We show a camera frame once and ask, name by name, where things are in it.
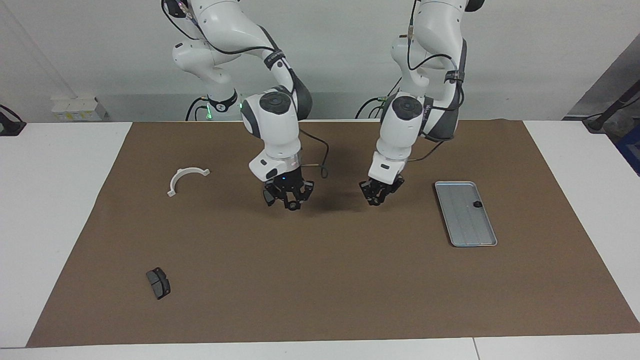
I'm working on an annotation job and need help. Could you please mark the grey metal tray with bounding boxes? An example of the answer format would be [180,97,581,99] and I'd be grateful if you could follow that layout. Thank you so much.
[434,181,499,248]

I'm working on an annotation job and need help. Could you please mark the brown paper table mat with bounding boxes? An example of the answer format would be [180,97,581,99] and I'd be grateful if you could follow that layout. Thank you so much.
[26,119,640,348]

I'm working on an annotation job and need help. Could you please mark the wide grey brake pad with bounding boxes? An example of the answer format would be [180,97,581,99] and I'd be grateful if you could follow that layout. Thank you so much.
[146,267,172,301]

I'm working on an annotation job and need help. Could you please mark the white power strip box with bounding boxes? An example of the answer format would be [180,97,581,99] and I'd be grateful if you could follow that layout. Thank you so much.
[51,97,108,122]

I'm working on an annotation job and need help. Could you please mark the blue crate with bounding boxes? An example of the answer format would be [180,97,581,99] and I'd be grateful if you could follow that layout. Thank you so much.
[614,135,640,177]

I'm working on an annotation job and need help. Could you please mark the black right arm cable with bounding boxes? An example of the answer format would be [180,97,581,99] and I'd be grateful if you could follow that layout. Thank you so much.
[162,0,331,180]

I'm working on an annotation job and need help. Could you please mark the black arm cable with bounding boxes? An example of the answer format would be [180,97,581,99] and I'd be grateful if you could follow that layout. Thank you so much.
[406,0,466,163]
[162,0,331,180]

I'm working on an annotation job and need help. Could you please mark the black left base cable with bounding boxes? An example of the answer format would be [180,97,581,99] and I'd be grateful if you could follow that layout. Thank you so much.
[355,92,388,119]

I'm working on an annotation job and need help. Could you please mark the black base cable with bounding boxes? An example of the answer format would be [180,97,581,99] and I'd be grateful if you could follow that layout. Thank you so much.
[185,96,208,121]
[355,92,388,119]

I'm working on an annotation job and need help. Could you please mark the white curved plastic bracket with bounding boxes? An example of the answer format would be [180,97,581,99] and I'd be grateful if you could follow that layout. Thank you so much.
[167,167,211,198]

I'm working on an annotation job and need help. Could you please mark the black right base cable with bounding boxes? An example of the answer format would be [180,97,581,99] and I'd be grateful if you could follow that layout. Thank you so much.
[185,96,208,121]

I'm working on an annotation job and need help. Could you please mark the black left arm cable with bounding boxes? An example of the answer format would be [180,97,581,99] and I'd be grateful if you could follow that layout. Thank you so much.
[406,0,466,163]

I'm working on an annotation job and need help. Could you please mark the black clamp mount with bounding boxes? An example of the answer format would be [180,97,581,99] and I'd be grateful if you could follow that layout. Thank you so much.
[0,105,27,137]

